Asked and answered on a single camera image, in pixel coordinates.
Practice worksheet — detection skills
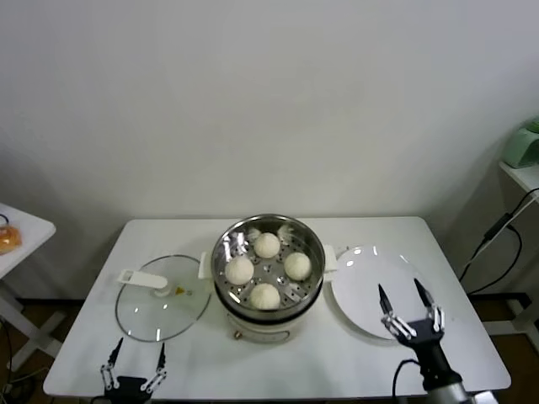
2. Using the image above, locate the steel steamer pot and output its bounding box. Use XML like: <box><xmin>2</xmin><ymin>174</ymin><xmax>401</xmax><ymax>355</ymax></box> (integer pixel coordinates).
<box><xmin>197</xmin><ymin>246</ymin><xmax>340</xmax><ymax>344</ymax></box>

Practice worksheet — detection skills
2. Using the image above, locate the glass lid with white handle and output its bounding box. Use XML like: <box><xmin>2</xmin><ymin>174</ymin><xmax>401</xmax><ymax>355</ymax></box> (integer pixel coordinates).
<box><xmin>114</xmin><ymin>253</ymin><xmax>212</xmax><ymax>343</ymax></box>

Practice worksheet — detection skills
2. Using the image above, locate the white round plate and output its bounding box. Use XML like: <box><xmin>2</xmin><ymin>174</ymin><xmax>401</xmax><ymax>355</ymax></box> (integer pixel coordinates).
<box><xmin>330</xmin><ymin>245</ymin><xmax>435</xmax><ymax>340</ymax></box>

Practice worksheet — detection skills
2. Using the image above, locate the white steamed baozi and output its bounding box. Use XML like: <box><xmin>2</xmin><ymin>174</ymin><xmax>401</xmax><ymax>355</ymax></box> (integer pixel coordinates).
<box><xmin>284</xmin><ymin>251</ymin><xmax>312</xmax><ymax>281</ymax></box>
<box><xmin>253</xmin><ymin>232</ymin><xmax>280</xmax><ymax>258</ymax></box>
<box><xmin>249</xmin><ymin>283</ymin><xmax>281</xmax><ymax>311</ymax></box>
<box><xmin>225</xmin><ymin>256</ymin><xmax>255</xmax><ymax>285</ymax></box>

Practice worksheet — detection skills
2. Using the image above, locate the pale green appliance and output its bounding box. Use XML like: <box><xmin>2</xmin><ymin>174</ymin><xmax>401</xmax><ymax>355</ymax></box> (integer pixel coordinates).
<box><xmin>504</xmin><ymin>120</ymin><xmax>539</xmax><ymax>167</ymax></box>

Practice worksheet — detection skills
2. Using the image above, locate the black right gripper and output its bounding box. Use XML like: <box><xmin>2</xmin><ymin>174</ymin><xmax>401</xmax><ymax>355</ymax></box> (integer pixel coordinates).
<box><xmin>377</xmin><ymin>277</ymin><xmax>460</xmax><ymax>387</ymax></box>

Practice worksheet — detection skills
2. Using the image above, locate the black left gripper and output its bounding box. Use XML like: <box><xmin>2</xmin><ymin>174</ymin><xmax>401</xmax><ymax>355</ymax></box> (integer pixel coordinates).
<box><xmin>99</xmin><ymin>337</ymin><xmax>168</xmax><ymax>404</ymax></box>

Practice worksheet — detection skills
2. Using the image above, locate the black power adapter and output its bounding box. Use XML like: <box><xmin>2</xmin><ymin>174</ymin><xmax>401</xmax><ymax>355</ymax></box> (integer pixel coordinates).
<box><xmin>483</xmin><ymin>213</ymin><xmax>513</xmax><ymax>242</ymax></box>

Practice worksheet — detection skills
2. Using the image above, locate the white floor cable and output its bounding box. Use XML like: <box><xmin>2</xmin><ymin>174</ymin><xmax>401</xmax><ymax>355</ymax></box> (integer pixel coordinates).
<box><xmin>8</xmin><ymin>368</ymin><xmax>43</xmax><ymax>385</ymax></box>

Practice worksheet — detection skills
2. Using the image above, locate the stainless perforated steamer basket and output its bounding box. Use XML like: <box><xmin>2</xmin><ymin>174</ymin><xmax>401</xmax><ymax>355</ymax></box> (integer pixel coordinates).
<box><xmin>209</xmin><ymin>213</ymin><xmax>328</xmax><ymax>315</ymax></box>

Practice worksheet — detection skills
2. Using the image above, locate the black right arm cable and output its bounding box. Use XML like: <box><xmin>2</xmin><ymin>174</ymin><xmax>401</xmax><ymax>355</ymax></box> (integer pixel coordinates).
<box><xmin>392</xmin><ymin>359</ymin><xmax>422</xmax><ymax>399</ymax></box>

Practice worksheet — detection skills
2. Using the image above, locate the white side table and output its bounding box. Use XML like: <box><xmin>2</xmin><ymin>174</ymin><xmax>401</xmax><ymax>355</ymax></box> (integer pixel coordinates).
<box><xmin>0</xmin><ymin>203</ymin><xmax>64</xmax><ymax>374</ymax></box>

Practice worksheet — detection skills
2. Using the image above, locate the orange packaged food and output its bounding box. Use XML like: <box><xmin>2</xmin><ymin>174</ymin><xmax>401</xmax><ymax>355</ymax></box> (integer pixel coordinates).
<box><xmin>0</xmin><ymin>224</ymin><xmax>22</xmax><ymax>256</ymax></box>

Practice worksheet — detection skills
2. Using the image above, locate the thin white cord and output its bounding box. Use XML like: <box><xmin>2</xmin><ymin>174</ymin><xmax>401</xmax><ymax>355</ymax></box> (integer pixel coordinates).
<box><xmin>503</xmin><ymin>191</ymin><xmax>539</xmax><ymax>224</ymax></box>

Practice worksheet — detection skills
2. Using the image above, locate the thin black power cord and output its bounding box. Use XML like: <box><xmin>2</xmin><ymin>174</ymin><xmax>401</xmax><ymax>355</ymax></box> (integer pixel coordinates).
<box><xmin>507</xmin><ymin>188</ymin><xmax>539</xmax><ymax>220</ymax></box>
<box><xmin>457</xmin><ymin>237</ymin><xmax>489</xmax><ymax>282</ymax></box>
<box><xmin>466</xmin><ymin>225</ymin><xmax>523</xmax><ymax>295</ymax></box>

